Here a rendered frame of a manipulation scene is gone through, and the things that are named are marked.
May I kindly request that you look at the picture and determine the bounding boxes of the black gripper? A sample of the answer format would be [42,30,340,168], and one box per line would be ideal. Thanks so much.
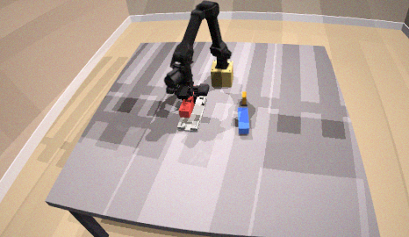
[166,74,210,104]

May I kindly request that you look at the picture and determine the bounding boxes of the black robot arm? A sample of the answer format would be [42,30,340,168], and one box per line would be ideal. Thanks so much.
[164,0,231,99]

